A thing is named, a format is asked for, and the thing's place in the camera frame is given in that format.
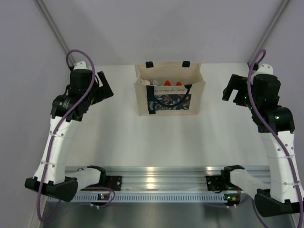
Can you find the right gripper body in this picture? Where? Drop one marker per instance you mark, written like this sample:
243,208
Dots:
239,83

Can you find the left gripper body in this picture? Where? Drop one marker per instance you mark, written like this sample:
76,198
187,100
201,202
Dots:
102,92

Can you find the orange bottle dark blue cap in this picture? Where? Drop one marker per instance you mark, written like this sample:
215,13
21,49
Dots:
155,83

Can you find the canvas tote bag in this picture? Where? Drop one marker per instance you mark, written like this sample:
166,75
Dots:
169,100

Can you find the yellow dish soap red cap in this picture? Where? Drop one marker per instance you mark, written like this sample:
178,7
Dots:
167,83

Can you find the grey bottle beige cap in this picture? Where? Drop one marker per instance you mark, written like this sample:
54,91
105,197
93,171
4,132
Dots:
145,82

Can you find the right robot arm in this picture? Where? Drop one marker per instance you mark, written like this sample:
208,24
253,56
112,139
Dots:
275,123

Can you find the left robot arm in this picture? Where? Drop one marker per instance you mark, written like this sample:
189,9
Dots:
68,109

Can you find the aluminium mounting rail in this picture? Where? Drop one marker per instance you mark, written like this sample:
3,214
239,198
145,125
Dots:
164,178

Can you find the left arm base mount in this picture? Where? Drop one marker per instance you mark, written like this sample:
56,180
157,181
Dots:
113,182

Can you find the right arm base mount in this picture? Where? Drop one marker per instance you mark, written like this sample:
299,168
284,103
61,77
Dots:
215,183

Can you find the slotted cable duct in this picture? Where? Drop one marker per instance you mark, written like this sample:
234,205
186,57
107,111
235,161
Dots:
157,197

